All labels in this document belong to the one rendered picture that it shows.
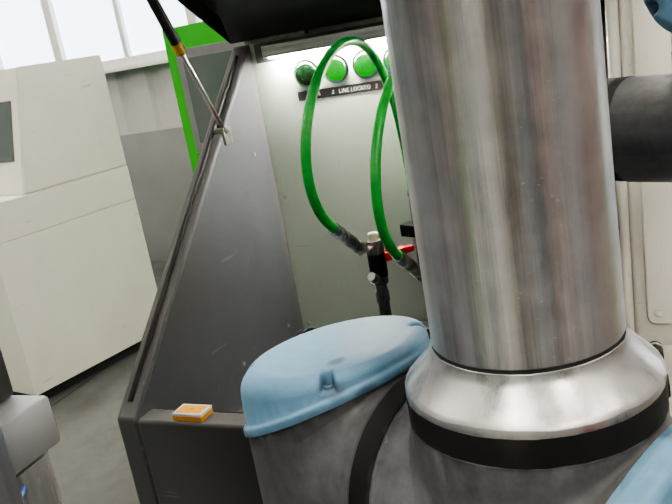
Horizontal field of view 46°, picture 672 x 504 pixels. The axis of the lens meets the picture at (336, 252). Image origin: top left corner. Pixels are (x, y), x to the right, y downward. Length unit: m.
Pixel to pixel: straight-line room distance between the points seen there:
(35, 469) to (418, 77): 0.35
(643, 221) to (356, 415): 0.75
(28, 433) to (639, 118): 0.44
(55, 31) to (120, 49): 0.53
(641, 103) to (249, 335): 1.03
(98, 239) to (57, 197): 0.31
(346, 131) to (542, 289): 1.19
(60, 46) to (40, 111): 2.43
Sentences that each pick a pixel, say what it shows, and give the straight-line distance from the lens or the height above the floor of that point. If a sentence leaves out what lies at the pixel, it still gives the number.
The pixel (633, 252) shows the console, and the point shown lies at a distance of 1.13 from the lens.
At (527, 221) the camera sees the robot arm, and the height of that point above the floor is 1.36.
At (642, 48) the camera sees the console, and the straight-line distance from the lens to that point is 1.13.
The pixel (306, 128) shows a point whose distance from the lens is 1.03.
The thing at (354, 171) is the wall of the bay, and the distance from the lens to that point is 1.50.
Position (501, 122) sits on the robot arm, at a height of 1.40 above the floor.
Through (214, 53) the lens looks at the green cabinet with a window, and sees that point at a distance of 4.14.
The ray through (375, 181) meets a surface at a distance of 1.01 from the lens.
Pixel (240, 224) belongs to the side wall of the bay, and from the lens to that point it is 1.46.
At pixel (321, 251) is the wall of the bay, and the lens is 1.58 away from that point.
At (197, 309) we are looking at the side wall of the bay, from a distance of 1.34.
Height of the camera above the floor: 1.44
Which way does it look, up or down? 15 degrees down
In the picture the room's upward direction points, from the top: 10 degrees counter-clockwise
